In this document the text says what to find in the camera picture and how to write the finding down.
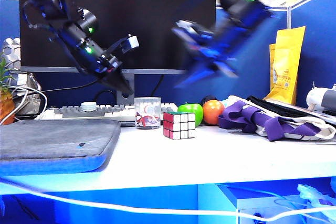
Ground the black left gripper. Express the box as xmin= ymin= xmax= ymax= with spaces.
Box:
xmin=88 ymin=48 xmax=134 ymax=96

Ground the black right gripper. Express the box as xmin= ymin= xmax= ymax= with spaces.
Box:
xmin=173 ymin=28 xmax=241 ymax=89

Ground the Rubik's cube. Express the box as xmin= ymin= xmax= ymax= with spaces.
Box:
xmin=163 ymin=111 xmax=196 ymax=140

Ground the grey monitor stand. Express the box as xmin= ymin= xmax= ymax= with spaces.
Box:
xmin=116 ymin=73 xmax=135 ymax=105

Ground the black round object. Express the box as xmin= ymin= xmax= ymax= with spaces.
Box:
xmin=201 ymin=94 xmax=218 ymax=105

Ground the white round keyboard knob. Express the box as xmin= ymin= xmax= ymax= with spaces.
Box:
xmin=80 ymin=101 xmax=97 ymax=111

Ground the orange fruit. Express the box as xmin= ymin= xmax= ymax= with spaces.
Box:
xmin=202 ymin=100 xmax=226 ymax=126

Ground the green apple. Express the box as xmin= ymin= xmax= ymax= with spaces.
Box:
xmin=177 ymin=102 xmax=204 ymax=127

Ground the grey and white keyboard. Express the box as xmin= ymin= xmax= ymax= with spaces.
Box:
xmin=35 ymin=102 xmax=179 ymax=123

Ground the small yellow pouch bag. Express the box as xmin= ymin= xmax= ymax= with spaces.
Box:
xmin=269 ymin=43 xmax=277 ymax=88

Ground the black folded cloth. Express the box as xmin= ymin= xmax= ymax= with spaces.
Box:
xmin=246 ymin=95 xmax=336 ymax=125

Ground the large yellow pouch bag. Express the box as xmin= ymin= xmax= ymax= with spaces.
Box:
xmin=264 ymin=26 xmax=307 ymax=105

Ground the black computer monitor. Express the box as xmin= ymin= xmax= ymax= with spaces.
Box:
xmin=19 ymin=0 xmax=217 ymax=75

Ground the grey felt laptop sleeve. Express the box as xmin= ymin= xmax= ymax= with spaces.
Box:
xmin=0 ymin=118 xmax=122 ymax=177

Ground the white and grey device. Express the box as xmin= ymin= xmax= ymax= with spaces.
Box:
xmin=306 ymin=81 xmax=336 ymax=116

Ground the silver robot figurine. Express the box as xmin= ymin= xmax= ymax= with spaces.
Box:
xmin=2 ymin=37 xmax=43 ymax=115

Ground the toy pineapple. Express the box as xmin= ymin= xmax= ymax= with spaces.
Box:
xmin=0 ymin=56 xmax=16 ymax=125

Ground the white drawer cabinet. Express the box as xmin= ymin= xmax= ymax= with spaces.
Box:
xmin=217 ymin=183 xmax=336 ymax=224

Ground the clear plastic bag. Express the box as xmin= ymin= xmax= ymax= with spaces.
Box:
xmin=298 ymin=184 xmax=336 ymax=224

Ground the looped black cable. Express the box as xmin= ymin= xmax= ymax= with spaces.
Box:
xmin=94 ymin=89 xmax=118 ymax=104

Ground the short black cable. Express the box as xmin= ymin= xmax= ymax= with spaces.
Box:
xmin=150 ymin=74 xmax=165 ymax=97

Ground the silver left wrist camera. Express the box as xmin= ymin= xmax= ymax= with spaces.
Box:
xmin=106 ymin=34 xmax=140 ymax=57

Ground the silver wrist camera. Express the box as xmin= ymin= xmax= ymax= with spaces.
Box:
xmin=106 ymin=34 xmax=140 ymax=57
xmin=171 ymin=19 xmax=211 ymax=41

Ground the long black monitor cable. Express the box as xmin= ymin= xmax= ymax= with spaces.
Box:
xmin=41 ymin=78 xmax=102 ymax=93

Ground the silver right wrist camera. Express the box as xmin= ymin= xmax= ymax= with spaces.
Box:
xmin=171 ymin=19 xmax=211 ymax=41

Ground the canvas tote with purple straps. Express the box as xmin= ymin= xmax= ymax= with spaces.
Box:
xmin=217 ymin=94 xmax=336 ymax=142

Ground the thin white looped cable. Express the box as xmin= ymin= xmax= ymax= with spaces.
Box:
xmin=0 ymin=84 xmax=49 ymax=125

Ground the long white cable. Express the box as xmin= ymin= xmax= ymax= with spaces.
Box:
xmin=0 ymin=177 xmax=336 ymax=222

